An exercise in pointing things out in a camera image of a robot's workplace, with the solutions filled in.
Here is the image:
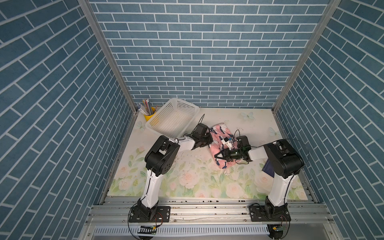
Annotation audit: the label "right aluminium corner post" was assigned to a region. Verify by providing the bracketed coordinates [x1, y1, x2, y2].
[272, 0, 341, 115]

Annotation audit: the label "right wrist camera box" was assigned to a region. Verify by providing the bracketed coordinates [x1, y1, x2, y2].
[222, 138, 234, 149]

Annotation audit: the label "striped pencil bundle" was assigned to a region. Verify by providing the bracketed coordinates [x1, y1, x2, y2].
[143, 99, 154, 116]

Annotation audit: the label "yellow metal pencil cup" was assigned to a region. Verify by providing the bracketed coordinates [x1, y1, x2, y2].
[144, 107, 157, 122]

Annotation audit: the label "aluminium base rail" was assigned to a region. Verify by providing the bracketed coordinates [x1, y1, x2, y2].
[86, 197, 334, 226]

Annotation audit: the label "navy blue book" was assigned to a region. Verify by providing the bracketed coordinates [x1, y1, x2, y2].
[262, 160, 275, 178]

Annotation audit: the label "aluminium corner post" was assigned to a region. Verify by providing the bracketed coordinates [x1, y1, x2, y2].
[272, 0, 341, 115]
[78, 0, 137, 115]

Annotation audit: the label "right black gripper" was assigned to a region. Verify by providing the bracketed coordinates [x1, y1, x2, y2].
[214, 149, 243, 163]

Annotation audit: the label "white plastic mesh basket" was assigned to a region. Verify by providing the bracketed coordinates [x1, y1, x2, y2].
[146, 98, 200, 139]

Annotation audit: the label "pink shark print shorts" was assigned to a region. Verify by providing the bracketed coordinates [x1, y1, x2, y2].
[209, 123, 237, 170]

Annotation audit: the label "left aluminium corner post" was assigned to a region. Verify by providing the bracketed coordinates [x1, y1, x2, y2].
[78, 0, 137, 115]

